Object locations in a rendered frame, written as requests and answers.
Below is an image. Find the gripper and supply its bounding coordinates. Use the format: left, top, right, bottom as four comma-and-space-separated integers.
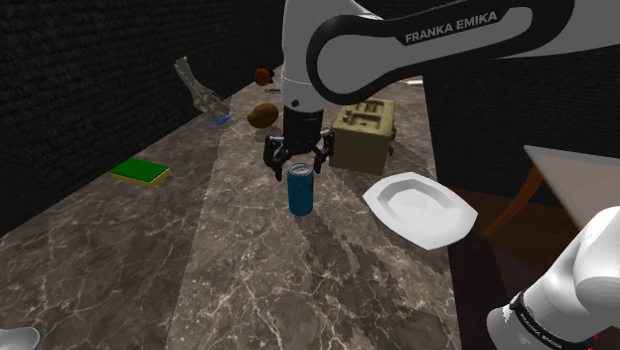
262, 106, 337, 183

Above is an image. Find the blue drink can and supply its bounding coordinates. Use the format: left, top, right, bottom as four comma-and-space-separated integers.
286, 162, 316, 218

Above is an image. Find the brown potato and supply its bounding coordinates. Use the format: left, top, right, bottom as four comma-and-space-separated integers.
245, 101, 280, 130

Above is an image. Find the olive box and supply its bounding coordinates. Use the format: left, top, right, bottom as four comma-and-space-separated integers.
328, 96, 397, 177

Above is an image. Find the red apple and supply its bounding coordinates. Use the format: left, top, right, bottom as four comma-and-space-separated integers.
252, 67, 276, 88

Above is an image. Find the white plate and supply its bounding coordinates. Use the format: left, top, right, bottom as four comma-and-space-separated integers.
362, 171, 479, 253

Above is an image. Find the green and yellow sponge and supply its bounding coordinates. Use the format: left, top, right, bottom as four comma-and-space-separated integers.
107, 156, 172, 189

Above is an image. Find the wooden-legged table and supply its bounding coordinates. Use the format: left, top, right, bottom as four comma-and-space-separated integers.
483, 144, 620, 239

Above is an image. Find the grey bowl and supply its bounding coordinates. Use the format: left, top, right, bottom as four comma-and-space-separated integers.
0, 326, 42, 350

